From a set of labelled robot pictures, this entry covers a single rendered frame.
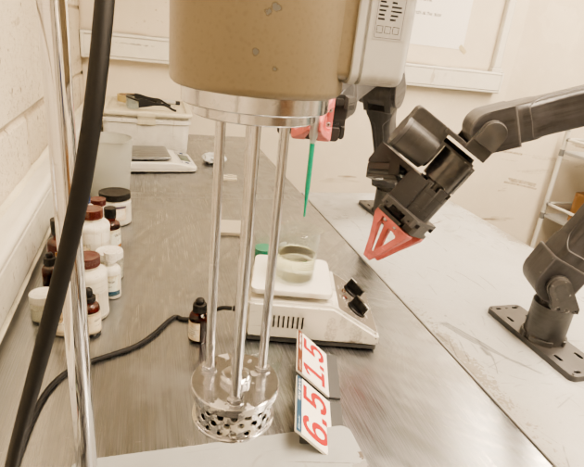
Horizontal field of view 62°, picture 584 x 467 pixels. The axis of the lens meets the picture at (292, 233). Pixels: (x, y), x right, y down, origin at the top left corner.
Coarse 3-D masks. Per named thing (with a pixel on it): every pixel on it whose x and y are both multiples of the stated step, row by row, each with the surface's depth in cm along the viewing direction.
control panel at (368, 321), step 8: (336, 280) 79; (336, 288) 76; (344, 288) 78; (336, 296) 74; (344, 304) 73; (368, 304) 80; (352, 312) 72; (368, 312) 76; (360, 320) 72; (368, 320) 74
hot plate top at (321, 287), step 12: (264, 264) 76; (324, 264) 79; (252, 276) 72; (264, 276) 72; (324, 276) 75; (252, 288) 69; (264, 288) 69; (276, 288) 69; (288, 288) 70; (300, 288) 70; (312, 288) 70; (324, 288) 71
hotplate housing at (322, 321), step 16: (256, 304) 69; (288, 304) 70; (304, 304) 70; (320, 304) 70; (336, 304) 71; (256, 320) 70; (272, 320) 70; (288, 320) 70; (304, 320) 70; (320, 320) 70; (336, 320) 70; (352, 320) 71; (256, 336) 72; (272, 336) 72; (288, 336) 71; (320, 336) 71; (336, 336) 71; (352, 336) 71; (368, 336) 71
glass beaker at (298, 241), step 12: (288, 228) 73; (300, 228) 73; (312, 228) 72; (288, 240) 68; (300, 240) 68; (312, 240) 69; (288, 252) 69; (300, 252) 69; (312, 252) 70; (276, 264) 71; (288, 264) 69; (300, 264) 69; (312, 264) 71; (276, 276) 72; (288, 276) 70; (300, 276) 70; (312, 276) 72
